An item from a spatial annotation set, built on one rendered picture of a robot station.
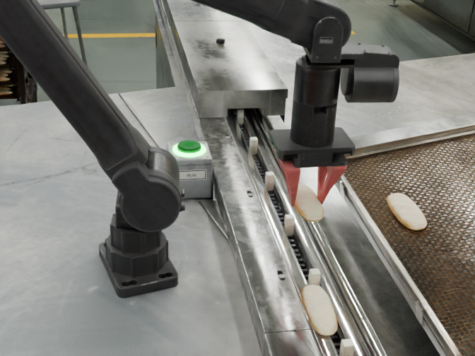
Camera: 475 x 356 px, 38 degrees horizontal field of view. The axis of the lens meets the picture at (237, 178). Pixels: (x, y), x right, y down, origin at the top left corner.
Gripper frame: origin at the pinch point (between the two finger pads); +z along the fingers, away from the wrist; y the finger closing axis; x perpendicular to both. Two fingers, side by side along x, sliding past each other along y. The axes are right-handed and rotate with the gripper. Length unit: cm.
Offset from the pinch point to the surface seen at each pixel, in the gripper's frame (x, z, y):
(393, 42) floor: 369, 96, 169
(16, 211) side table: 19.9, 11.0, -41.9
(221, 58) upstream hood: 65, 2, -2
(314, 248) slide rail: -0.3, 8.2, 1.7
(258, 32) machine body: 120, 12, 18
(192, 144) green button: 24.3, 2.6, -13.0
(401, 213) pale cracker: -1.1, 2.8, 13.8
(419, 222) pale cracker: -3.9, 2.6, 15.4
